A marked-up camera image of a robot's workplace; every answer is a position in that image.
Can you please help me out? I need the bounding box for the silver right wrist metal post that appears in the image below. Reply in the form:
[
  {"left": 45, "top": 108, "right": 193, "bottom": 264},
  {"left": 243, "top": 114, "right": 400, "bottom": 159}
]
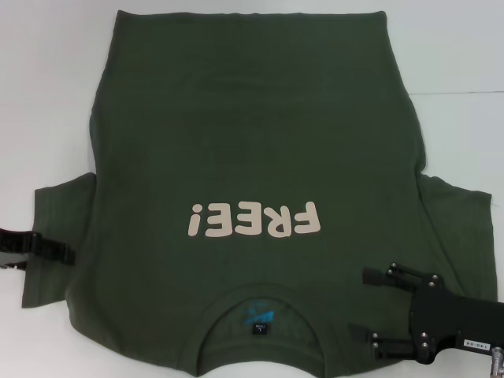
[{"left": 487, "top": 346, "right": 504, "bottom": 378}]

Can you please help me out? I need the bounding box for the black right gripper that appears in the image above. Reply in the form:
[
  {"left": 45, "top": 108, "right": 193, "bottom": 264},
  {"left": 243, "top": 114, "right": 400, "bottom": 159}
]
[{"left": 347, "top": 261, "right": 504, "bottom": 354}]

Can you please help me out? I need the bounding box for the dark green FREE t-shirt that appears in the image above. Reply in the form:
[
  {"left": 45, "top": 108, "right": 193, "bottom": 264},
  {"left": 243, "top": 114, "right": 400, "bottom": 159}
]
[{"left": 19, "top": 8, "right": 496, "bottom": 378}]

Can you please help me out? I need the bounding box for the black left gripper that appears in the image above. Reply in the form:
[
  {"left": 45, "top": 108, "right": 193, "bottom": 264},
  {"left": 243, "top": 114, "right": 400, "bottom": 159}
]
[{"left": 0, "top": 227, "right": 77, "bottom": 271}]

